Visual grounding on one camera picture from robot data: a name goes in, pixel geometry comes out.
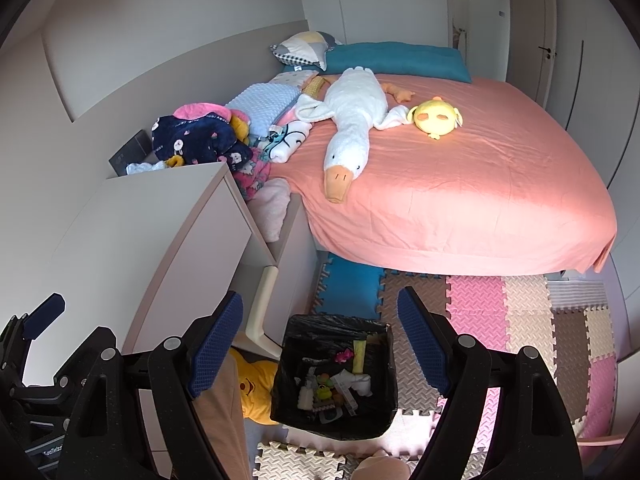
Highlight yellow blanket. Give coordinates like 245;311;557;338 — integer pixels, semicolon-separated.
230;112;251;143

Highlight beige drawer handle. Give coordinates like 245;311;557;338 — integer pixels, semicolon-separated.
245;265;286;358

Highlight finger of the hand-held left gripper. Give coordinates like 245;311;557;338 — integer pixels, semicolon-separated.
52;327;121;396
0;294;67;386

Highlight yellow chick plush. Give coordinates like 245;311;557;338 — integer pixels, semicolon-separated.
409;96;465;141

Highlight black box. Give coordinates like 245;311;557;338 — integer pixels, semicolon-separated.
108;130;153;177

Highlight foam puzzle floor mats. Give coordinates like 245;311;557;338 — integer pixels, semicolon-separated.
252;252;621;480

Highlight pink fluffy cloth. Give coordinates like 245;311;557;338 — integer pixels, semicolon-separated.
247;177;292;243

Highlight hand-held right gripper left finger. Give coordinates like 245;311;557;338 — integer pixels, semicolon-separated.
62;290;244;480

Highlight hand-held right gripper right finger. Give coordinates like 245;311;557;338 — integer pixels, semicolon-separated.
397;286;583;480

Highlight person's leg beige pants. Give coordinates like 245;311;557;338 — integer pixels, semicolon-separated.
192;357;251;480

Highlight teal pillow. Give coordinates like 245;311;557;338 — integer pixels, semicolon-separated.
282;41;472;84

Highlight yellow patterned cushion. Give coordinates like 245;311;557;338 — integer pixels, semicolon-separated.
300;76;333;97

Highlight white goose plush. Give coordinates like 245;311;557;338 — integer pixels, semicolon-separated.
292;66;416;205

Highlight pink slipper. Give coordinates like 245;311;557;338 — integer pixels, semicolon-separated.
350;450;412;480

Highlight yellow bear plush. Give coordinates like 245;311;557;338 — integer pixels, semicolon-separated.
229;349;280;426

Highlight light blue blanket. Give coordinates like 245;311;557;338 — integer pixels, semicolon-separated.
225;81;301;138

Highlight grey striped mat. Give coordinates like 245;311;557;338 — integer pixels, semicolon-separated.
547;280;608;311

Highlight black lined bin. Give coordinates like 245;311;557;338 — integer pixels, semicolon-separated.
270;314;399;442

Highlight patchwork pillow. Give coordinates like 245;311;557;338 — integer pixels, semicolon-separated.
270;31;341;72

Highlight bed with pink sheet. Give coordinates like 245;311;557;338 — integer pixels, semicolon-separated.
265;72;618;277

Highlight small white cloth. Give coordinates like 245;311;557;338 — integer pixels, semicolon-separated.
125;160;168;176

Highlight navy printed blanket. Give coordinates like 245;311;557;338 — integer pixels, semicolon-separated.
151;112;254;167

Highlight pink floral blanket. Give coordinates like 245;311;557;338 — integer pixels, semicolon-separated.
227;145;272;203

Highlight white door black handle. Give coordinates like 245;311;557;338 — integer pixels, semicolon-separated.
507;0;558;108

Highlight white printed cloth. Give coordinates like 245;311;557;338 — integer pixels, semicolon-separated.
267;120;313;163

